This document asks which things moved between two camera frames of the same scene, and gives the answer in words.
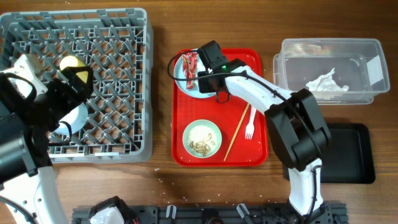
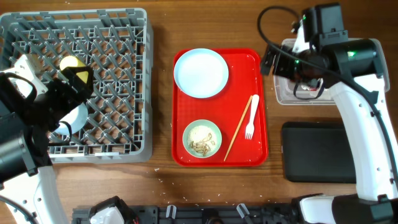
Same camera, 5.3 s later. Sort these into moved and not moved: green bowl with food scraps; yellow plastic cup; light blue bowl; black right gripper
Moved: black right gripper
Not moved: light blue bowl; yellow plastic cup; green bowl with food scraps
